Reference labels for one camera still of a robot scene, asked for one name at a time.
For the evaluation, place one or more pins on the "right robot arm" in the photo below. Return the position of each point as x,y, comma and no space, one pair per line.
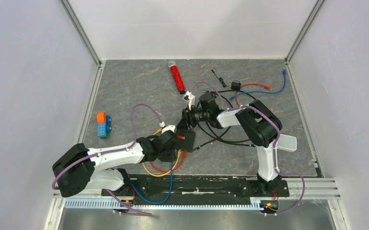
260,125

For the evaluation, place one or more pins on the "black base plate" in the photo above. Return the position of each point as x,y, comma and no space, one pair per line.
199,190

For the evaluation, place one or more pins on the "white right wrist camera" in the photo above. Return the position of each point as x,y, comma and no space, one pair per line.
189,98

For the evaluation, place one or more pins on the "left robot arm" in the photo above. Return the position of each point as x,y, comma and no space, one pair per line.
82,168

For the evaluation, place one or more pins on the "blue orange toy bricks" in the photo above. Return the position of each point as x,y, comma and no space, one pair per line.
104,125

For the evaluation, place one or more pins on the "white plastic box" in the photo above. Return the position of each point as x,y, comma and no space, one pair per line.
287,143

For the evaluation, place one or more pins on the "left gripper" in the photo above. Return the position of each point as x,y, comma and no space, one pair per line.
170,158

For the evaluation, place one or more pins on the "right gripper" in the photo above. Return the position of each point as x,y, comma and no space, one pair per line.
187,115

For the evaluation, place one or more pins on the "black network switch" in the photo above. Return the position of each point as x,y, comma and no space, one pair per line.
186,140

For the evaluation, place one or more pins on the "red glitter tube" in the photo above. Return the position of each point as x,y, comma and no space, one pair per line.
177,77

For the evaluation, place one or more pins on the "black power adapter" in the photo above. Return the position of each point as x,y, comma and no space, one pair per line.
235,85

